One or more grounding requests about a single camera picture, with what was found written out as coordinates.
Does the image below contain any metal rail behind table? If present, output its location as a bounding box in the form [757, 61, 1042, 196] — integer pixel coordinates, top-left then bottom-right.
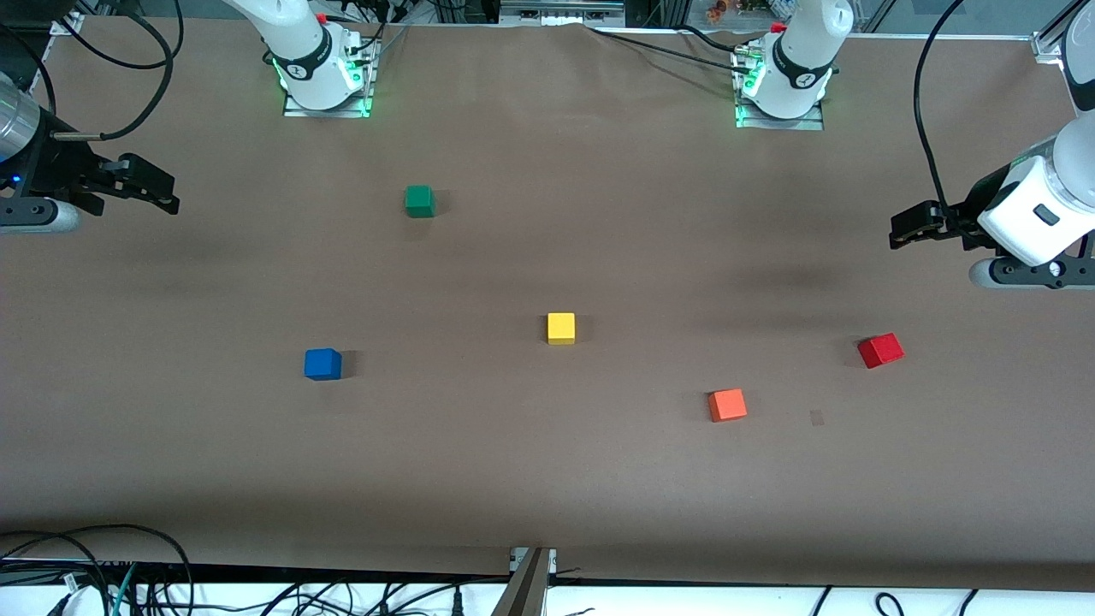
[500, 0, 626, 19]

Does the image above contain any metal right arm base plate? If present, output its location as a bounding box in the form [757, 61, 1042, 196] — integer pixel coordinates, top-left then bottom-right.
[281, 34, 378, 119]

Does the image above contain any black cable across table edge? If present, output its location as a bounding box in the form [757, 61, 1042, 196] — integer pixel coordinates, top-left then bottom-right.
[589, 27, 747, 69]

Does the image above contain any black looped floor cable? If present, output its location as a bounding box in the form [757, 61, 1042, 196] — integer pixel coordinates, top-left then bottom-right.
[0, 524, 195, 616]

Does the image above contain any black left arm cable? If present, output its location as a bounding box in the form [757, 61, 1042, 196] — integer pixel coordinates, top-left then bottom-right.
[912, 0, 973, 211]

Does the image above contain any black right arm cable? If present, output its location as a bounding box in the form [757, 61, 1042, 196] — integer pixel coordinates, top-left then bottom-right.
[51, 0, 186, 143]

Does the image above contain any orange cube block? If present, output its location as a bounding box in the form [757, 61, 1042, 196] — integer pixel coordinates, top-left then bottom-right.
[707, 388, 748, 424]

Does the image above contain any red cube block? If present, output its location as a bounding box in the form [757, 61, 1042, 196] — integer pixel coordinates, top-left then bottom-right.
[858, 332, 905, 370]

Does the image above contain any aluminium corner profile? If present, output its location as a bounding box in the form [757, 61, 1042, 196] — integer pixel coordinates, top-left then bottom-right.
[1031, 0, 1095, 61]

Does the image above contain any aluminium bar bracket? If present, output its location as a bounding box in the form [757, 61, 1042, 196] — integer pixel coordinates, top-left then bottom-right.
[492, 548, 558, 616]

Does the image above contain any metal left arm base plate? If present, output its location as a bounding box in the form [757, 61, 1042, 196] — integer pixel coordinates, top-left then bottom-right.
[732, 47, 826, 131]

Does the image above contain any green floor cable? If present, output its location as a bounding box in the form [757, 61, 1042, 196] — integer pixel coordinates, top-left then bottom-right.
[109, 563, 139, 616]

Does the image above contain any blue cube block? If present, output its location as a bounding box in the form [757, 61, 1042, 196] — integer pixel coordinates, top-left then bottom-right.
[304, 347, 343, 382]

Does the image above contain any table cover sheet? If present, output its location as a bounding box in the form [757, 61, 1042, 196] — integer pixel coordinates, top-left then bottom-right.
[0, 15, 1095, 593]

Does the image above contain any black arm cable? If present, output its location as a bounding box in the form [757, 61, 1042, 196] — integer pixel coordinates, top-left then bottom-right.
[912, 0, 973, 211]
[51, 0, 186, 143]

